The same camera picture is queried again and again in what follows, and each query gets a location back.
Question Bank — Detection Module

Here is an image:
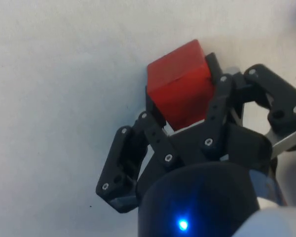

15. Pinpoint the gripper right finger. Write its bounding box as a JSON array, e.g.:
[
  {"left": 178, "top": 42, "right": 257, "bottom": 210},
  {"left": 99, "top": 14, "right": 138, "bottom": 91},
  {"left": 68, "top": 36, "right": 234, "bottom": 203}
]
[{"left": 199, "top": 52, "right": 296, "bottom": 155}]

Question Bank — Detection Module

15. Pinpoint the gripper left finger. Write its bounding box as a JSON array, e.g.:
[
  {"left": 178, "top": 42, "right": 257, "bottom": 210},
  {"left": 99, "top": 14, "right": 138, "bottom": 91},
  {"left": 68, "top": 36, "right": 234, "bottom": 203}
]
[{"left": 95, "top": 85, "right": 185, "bottom": 213}]

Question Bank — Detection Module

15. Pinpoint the red cube block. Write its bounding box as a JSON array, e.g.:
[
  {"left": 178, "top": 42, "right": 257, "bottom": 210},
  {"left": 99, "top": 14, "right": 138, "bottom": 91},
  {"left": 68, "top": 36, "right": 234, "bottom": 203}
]
[{"left": 147, "top": 39, "right": 217, "bottom": 131}]

